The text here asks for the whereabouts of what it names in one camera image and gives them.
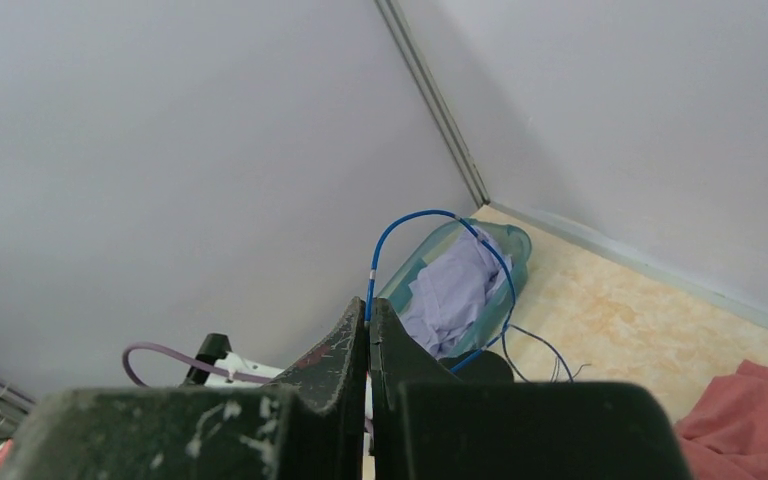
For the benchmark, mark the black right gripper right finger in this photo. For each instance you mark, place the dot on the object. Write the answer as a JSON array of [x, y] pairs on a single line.
[[399, 365]]

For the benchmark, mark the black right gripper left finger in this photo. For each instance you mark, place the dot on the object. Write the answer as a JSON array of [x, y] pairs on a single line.
[[333, 372]]

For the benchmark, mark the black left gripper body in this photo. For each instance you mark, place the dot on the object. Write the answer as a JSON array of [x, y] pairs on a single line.
[[488, 367]]

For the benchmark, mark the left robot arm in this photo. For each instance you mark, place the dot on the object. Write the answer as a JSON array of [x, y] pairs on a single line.
[[215, 364]]

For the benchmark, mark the teal plastic tray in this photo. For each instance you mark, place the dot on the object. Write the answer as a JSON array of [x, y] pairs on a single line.
[[513, 240]]

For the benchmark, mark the lavender cloth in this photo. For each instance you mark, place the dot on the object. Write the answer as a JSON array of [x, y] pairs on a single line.
[[459, 300]]

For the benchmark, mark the pink cloth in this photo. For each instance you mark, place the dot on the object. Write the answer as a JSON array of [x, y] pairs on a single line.
[[725, 435]]

